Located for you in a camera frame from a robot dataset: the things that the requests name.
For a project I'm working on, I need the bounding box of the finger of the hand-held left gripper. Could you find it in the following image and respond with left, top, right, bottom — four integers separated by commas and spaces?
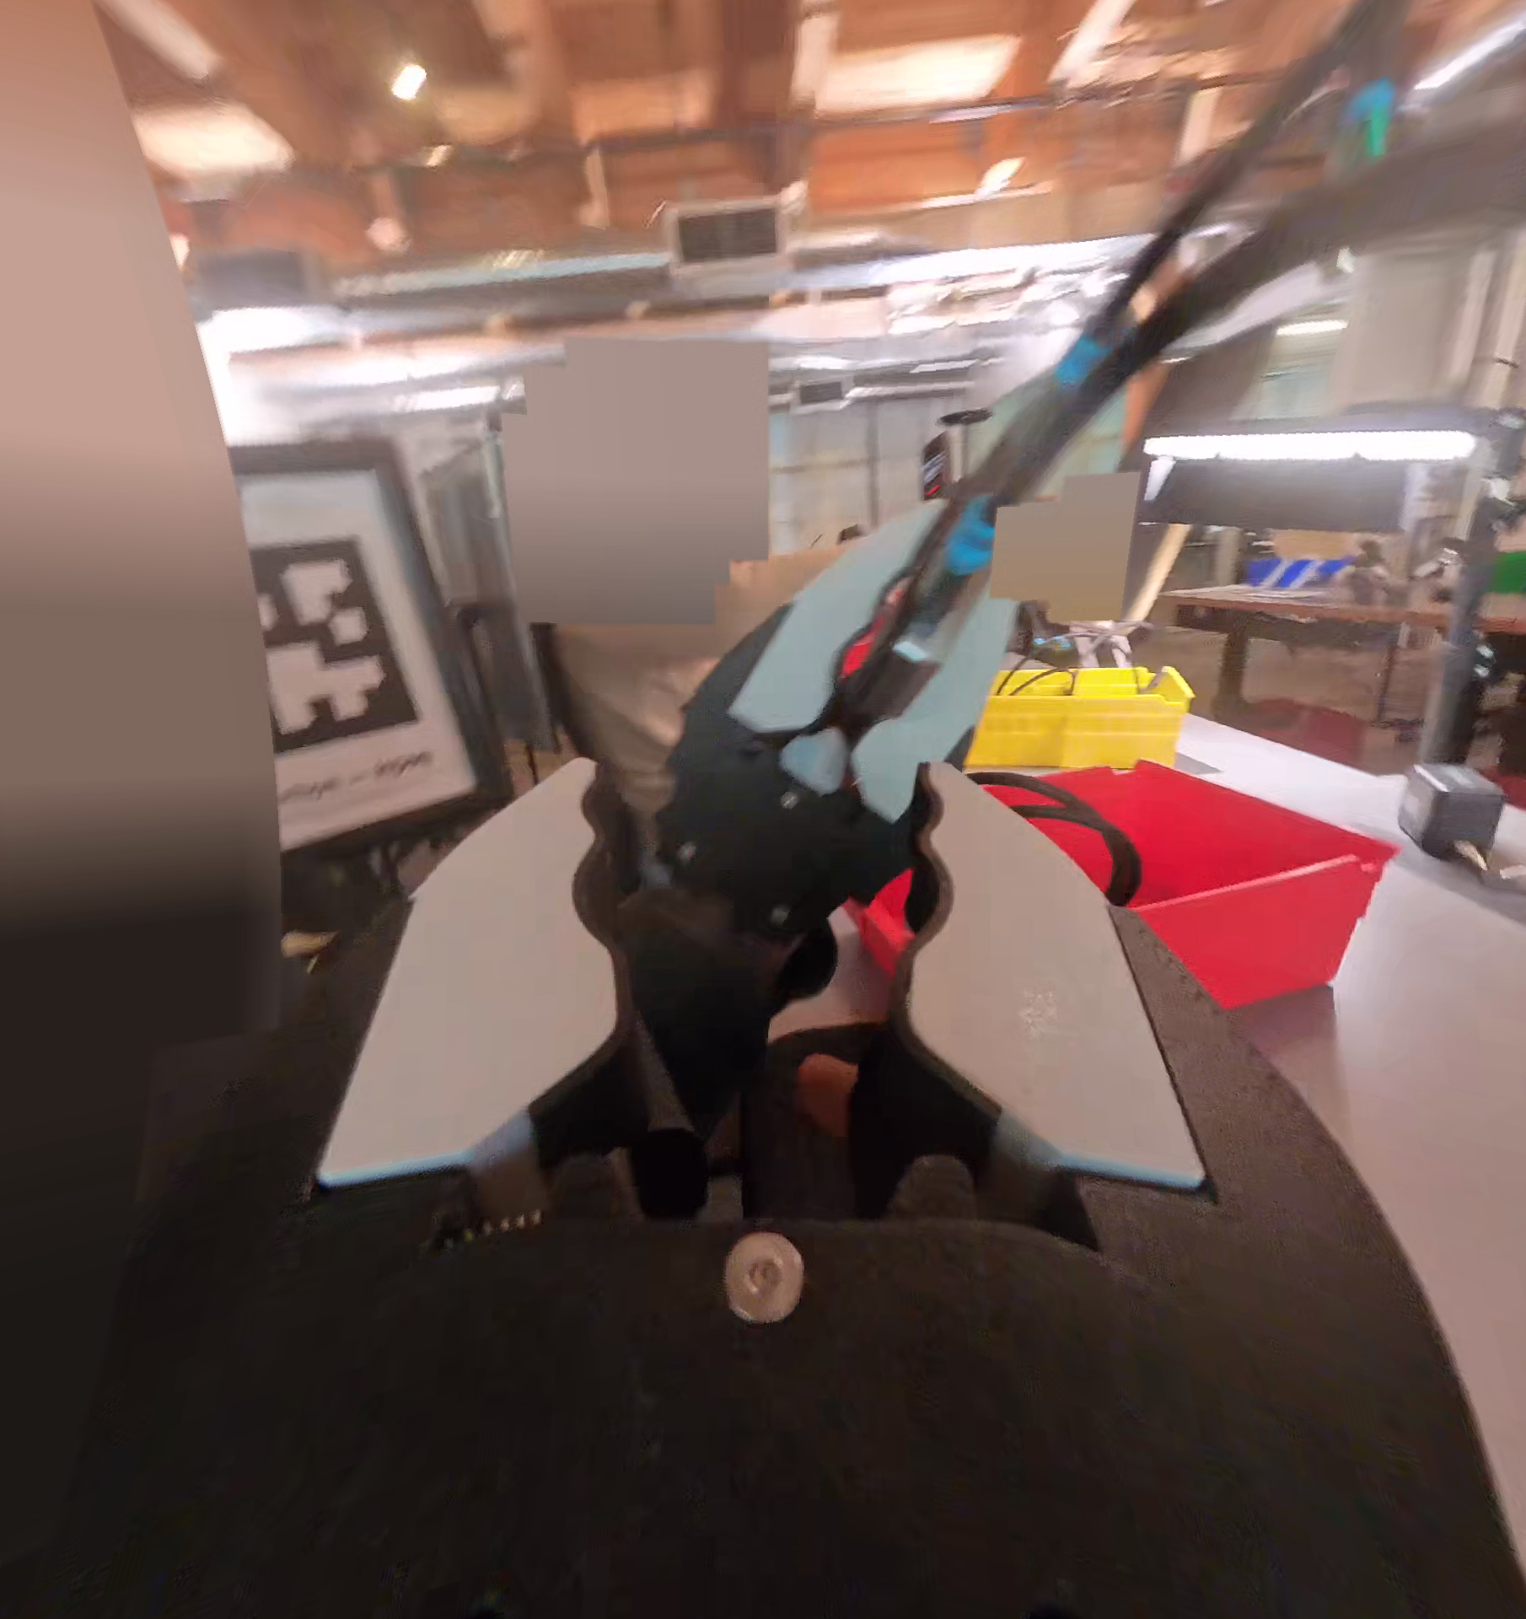
851, 593, 1019, 818
727, 502, 956, 738

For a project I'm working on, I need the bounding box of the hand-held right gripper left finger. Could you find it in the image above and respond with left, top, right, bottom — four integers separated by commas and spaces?
314, 755, 622, 1189

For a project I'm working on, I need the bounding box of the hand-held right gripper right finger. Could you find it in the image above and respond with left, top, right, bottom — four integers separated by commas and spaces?
900, 759, 1209, 1193

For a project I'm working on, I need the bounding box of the yellow plastic bin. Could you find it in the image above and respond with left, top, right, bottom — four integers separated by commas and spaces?
963, 660, 1197, 774

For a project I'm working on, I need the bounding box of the black braided HDMI cable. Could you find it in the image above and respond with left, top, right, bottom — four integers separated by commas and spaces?
838, 0, 1410, 715

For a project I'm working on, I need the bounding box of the red plastic bin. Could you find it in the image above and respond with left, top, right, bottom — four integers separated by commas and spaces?
842, 755, 1399, 1014

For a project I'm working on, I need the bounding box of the wooden workshop table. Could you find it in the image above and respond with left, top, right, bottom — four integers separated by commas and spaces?
1160, 585, 1526, 658

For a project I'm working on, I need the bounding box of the white ceiling vent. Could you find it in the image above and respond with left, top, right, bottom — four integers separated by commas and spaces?
664, 193, 805, 277

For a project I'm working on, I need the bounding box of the grey power adapter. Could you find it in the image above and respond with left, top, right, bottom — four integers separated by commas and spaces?
1396, 762, 1508, 864

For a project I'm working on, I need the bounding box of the LED light panel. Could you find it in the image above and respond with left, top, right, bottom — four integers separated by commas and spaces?
1139, 407, 1526, 539

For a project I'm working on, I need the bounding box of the black framed tag sign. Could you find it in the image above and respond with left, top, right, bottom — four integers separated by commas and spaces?
228, 439, 515, 850

